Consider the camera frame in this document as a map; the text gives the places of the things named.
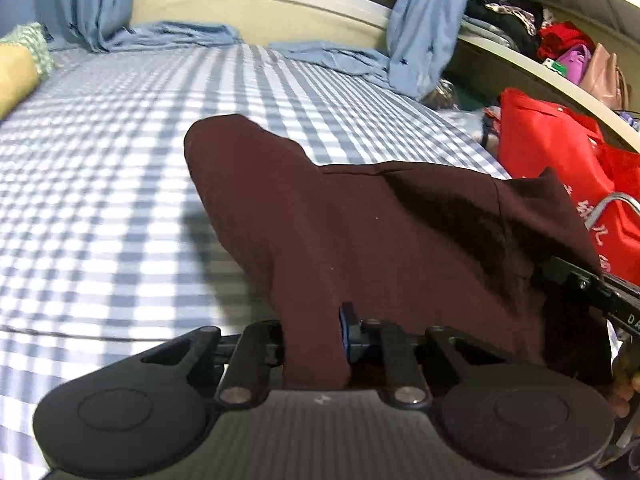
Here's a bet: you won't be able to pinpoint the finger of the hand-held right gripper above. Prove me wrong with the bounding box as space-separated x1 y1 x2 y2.
536 256 610 307

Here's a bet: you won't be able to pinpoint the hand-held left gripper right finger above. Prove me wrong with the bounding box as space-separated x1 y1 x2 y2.
339 302 507 411

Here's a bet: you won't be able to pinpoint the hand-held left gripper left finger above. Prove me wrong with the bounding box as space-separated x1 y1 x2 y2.
141 319 286 409

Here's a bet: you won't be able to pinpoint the maroon printed t-shirt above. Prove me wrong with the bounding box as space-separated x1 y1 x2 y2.
183 113 615 392

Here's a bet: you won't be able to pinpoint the folded grey clothes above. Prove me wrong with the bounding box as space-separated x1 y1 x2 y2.
461 15 521 52

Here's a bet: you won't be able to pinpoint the dark clothes pile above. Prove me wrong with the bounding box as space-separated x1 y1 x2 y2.
466 0 545 58

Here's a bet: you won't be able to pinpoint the person's right hand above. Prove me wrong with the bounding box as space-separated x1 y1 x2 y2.
606 337 640 419

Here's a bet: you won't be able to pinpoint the red fabric bag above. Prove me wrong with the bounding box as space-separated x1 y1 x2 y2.
496 87 640 287

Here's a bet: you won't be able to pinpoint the beige handbag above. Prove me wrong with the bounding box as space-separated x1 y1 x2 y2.
579 43 632 112

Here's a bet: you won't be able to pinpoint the white shelf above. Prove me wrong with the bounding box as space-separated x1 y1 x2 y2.
456 0 640 155

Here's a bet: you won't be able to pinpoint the blue checked bed sheet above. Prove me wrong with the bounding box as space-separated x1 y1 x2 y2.
0 42 513 478

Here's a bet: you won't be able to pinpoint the pink handbag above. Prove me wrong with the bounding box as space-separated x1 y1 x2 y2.
556 43 594 87

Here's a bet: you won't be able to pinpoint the red garment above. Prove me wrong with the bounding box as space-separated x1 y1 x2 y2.
537 20 597 62

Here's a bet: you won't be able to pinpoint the floral patterned cloth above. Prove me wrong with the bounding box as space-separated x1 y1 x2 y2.
484 2 537 37

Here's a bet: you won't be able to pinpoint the blue star curtain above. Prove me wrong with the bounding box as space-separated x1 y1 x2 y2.
269 0 477 102
64 0 242 55

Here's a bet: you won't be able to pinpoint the green checked cloth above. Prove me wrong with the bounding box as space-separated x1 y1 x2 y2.
0 21 57 80

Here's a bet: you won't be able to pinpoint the grey wire hanger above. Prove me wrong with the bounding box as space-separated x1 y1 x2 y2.
581 190 640 242

